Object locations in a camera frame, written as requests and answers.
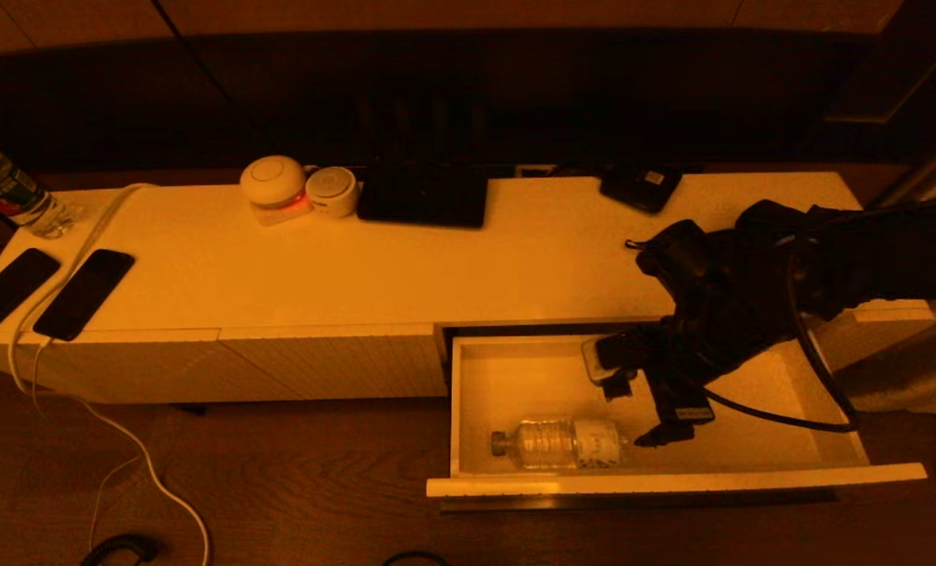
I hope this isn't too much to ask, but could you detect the clear plastic water bottle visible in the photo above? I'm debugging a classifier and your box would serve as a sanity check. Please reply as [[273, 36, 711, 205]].
[[490, 417, 630, 471]]

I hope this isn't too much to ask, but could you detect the white cabinet drawer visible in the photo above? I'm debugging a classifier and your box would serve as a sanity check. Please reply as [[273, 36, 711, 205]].
[[427, 330, 928, 512]]

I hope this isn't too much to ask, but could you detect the black umbrella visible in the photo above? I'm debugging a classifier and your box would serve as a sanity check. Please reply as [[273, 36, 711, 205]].
[[625, 199, 810, 260]]

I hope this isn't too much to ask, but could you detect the white low cabinet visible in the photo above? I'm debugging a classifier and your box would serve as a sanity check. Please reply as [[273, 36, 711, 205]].
[[0, 171, 936, 406]]

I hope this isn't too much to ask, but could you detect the small black labelled device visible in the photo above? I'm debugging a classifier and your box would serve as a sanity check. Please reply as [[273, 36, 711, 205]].
[[600, 163, 682, 215]]

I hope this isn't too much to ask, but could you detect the grey curtain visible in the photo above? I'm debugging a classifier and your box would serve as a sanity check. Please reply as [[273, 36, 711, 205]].
[[833, 130, 936, 492]]

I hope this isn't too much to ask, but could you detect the black router box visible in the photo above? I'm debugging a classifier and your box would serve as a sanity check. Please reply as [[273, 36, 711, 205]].
[[356, 161, 489, 230]]

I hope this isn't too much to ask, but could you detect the small round white speaker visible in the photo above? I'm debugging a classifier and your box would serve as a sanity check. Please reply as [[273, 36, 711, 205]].
[[306, 166, 360, 219]]

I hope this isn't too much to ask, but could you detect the large round white device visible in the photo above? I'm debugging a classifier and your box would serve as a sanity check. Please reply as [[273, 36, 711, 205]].
[[240, 155, 313, 227]]

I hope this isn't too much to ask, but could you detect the black smartphone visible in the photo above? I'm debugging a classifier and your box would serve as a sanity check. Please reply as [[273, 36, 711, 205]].
[[33, 249, 137, 342], [0, 248, 63, 344]]

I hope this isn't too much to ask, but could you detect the labelled plastic water bottle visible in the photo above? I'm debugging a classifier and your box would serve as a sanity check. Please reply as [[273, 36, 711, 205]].
[[0, 130, 77, 241]]

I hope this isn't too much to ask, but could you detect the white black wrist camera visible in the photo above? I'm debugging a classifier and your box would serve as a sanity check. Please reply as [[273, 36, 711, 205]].
[[581, 333, 643, 386]]

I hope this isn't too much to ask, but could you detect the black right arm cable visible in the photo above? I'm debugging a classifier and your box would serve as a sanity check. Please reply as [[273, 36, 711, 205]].
[[699, 236, 861, 435]]

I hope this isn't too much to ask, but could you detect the black coiled cable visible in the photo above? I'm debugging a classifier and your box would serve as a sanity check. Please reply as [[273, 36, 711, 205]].
[[81, 535, 158, 566]]

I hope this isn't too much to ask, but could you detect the thick white cable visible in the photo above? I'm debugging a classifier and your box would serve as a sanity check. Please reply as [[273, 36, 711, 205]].
[[8, 183, 211, 566]]

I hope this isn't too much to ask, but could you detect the thin white cable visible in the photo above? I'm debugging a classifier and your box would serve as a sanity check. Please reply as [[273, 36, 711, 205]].
[[31, 336, 142, 551]]

